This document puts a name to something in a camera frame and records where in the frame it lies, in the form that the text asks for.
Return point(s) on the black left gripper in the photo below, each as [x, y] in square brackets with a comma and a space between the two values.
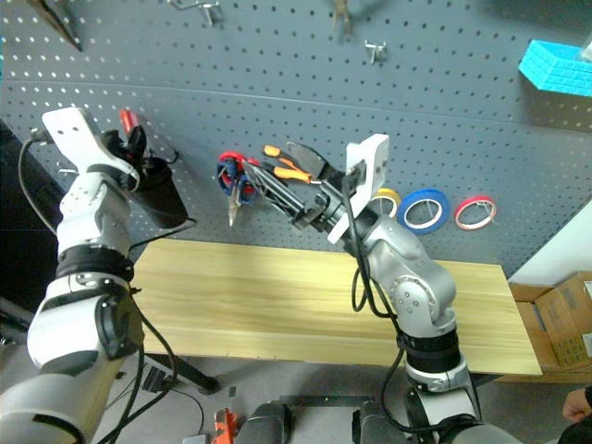
[118, 145]

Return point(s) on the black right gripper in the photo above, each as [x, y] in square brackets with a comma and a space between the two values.
[324, 213]

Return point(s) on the small orange black pliers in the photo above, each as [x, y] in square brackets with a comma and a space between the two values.
[291, 175]

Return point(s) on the blue tape roll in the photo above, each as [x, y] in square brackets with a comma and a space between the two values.
[407, 217]

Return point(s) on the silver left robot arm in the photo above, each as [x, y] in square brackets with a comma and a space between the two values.
[83, 213]

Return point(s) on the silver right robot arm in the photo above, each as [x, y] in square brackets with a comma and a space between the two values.
[407, 263]

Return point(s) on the grey metal pegboard wall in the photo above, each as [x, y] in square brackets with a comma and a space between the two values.
[277, 69]

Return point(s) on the bystander bare hand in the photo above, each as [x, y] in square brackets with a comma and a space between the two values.
[575, 407]

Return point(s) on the black cup hook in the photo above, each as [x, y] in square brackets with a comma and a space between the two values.
[173, 155]

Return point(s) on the black plastic cup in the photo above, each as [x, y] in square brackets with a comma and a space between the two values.
[162, 199]

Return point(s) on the yellow tape roll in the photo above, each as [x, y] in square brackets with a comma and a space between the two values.
[390, 194]

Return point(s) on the silver double pegboard hook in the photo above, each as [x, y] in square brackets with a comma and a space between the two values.
[205, 7]

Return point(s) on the black cabinet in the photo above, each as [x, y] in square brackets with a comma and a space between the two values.
[18, 259]

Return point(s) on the red tape roll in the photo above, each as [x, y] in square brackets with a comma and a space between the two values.
[460, 215]

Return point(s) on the metal table leg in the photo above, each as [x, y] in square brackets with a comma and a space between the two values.
[189, 372]

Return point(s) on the black crossbar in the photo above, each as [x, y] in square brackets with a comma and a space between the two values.
[324, 400]

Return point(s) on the dark rounded shape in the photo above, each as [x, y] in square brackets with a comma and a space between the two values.
[266, 425]
[379, 425]

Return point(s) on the plain cardboard box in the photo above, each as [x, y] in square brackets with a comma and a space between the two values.
[522, 293]

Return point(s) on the orange black floor object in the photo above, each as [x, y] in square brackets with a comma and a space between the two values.
[225, 427]

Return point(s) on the blue plastic basket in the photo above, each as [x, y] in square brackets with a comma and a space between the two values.
[555, 69]

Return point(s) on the printed cardboard box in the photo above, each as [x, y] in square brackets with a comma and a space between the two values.
[569, 324]

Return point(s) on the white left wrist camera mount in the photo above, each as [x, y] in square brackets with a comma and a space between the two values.
[69, 127]

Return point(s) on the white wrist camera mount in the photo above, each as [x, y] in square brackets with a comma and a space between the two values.
[69, 127]
[374, 171]

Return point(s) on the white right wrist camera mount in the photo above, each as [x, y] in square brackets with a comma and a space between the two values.
[374, 171]

